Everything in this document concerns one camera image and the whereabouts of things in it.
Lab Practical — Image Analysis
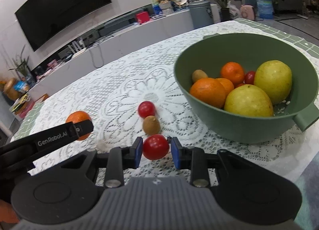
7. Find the green colander bowl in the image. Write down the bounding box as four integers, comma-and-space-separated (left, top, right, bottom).
174, 33, 318, 144

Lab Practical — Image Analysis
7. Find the white lace tablecloth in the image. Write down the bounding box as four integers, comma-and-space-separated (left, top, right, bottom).
16, 19, 318, 181

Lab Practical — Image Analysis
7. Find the green checked table mat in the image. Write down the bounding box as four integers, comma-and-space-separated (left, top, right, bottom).
15, 20, 318, 142

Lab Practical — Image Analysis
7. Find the white wifi router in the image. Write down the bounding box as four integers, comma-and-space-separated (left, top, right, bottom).
68, 38, 87, 59

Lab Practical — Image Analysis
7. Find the large yellow-green pear back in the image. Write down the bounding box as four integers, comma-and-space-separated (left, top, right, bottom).
254, 60, 292, 105

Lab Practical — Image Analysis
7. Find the person's hand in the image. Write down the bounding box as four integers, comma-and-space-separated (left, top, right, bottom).
0, 200, 20, 223

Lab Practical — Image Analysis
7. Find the small tan longan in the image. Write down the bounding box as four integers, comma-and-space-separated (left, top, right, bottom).
191, 70, 208, 83

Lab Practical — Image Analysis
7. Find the grey-blue trash bin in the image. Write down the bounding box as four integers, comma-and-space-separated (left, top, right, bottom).
189, 0, 214, 29

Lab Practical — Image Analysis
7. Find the large yellow-green pear front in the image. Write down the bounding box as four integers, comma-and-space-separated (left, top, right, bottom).
224, 85, 274, 117

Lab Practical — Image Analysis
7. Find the large orange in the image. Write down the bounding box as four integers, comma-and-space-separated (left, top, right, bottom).
189, 78, 226, 109

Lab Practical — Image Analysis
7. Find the black wall television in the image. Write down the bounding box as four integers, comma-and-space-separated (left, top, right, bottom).
15, 0, 111, 51

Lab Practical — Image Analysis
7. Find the blue water jug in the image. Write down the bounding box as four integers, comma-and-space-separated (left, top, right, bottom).
256, 0, 274, 19

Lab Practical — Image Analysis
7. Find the mandarin orange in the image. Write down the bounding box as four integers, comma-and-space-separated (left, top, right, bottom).
220, 62, 245, 86
65, 111, 91, 141

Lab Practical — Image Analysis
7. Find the cherry tomato top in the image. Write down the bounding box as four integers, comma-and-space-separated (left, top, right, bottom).
137, 101, 156, 119

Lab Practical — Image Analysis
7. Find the white plastic bag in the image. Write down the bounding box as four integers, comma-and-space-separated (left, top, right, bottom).
227, 1, 241, 19

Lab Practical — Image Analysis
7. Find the red box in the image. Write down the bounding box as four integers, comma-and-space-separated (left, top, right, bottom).
135, 11, 150, 25

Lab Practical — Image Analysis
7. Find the golden vase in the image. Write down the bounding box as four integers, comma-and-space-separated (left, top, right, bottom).
3, 78, 21, 101

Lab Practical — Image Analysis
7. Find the pink small heater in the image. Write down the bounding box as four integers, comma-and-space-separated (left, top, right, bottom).
240, 5, 255, 21

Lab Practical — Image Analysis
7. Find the large yellow-green pear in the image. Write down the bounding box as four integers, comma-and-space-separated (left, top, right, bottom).
224, 85, 274, 117
254, 60, 292, 105

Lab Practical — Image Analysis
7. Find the black hanging cable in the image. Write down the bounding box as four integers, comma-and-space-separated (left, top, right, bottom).
88, 34, 115, 69

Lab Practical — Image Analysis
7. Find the green plant in vase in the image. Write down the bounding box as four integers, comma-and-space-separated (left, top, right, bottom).
10, 45, 36, 88

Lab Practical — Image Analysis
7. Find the cherry tomato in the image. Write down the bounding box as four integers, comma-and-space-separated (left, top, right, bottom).
137, 101, 156, 119
235, 83, 245, 88
143, 134, 170, 160
244, 71, 256, 85

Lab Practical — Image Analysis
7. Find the orange flat box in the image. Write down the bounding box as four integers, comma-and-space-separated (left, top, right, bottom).
35, 94, 49, 104

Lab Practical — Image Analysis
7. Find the white marble tv cabinet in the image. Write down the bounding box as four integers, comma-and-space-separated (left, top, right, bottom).
28, 2, 221, 101

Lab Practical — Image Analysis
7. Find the brown kiwi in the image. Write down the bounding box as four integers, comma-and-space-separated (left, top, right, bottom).
142, 115, 160, 135

